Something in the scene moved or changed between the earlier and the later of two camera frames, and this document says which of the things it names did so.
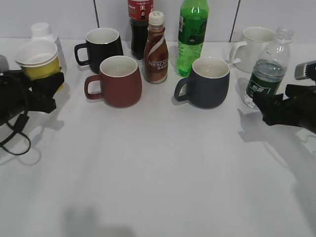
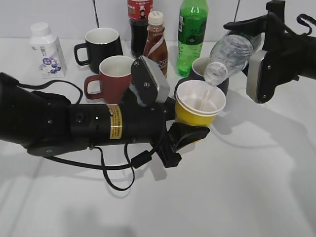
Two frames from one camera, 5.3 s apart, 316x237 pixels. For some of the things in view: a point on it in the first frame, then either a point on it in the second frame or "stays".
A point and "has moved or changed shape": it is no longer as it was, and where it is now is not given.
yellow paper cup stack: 38,59 -> 198,103
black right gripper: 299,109 -> 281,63
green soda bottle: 193,21 stays
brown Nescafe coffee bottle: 156,58 stays
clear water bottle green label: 270,67 has moved or changed shape
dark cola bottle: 138,12 stays
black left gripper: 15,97 -> 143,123
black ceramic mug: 101,43 stays
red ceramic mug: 119,84 stays
